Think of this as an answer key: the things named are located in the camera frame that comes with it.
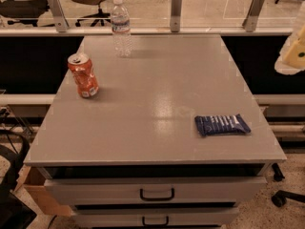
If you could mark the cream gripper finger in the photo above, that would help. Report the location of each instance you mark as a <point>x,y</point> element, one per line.
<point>292,55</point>

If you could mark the blue rxbar wrapper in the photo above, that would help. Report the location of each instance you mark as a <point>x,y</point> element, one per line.
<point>221,125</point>

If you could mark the clear plastic water bottle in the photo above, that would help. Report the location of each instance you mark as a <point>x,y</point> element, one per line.
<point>121,29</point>

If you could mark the black chair base right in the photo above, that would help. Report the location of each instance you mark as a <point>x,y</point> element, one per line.
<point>280,198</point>

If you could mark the grey upper drawer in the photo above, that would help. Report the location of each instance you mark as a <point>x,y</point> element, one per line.
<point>102,191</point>

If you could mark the grey drawer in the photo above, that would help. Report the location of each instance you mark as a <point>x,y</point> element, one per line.
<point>102,191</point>
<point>215,216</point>

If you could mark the crushed orange soda can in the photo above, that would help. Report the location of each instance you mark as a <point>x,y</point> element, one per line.
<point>81,68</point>

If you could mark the grey lower drawer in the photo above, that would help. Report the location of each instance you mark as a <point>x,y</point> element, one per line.
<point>215,216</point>

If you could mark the dark office chair left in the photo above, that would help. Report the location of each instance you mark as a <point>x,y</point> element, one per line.
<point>23,11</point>

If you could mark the cardboard box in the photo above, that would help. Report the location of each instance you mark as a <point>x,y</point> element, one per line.
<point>33,182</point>

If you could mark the black chair lower left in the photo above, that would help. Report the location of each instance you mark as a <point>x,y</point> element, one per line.
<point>14,214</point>

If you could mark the right metal bracket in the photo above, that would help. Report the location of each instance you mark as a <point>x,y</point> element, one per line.
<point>250,22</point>

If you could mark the metal bracket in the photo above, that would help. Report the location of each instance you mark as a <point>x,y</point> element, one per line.
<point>250,22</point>
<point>59,18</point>
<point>176,7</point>

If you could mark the middle metal bracket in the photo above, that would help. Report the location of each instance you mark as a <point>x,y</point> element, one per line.
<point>176,7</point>

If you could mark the black upper drawer handle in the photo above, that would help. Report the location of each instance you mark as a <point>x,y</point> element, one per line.
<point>157,196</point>

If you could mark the black drawer handle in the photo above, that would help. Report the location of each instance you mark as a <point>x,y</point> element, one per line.
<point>158,222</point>
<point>157,196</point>

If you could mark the black lower drawer handle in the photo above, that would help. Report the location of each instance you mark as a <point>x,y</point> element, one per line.
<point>158,222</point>

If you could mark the left metal bracket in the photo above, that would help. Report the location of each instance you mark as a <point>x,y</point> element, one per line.
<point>59,18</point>

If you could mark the grey horizontal rail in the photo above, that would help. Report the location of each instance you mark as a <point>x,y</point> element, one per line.
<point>47,99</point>

